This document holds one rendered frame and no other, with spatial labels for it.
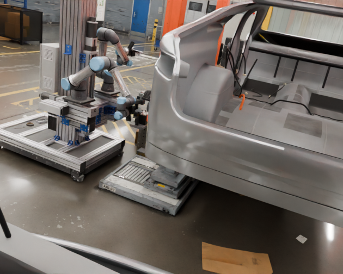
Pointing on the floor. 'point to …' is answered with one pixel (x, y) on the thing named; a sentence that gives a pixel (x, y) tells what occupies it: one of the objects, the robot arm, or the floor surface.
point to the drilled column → (141, 139)
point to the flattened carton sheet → (234, 261)
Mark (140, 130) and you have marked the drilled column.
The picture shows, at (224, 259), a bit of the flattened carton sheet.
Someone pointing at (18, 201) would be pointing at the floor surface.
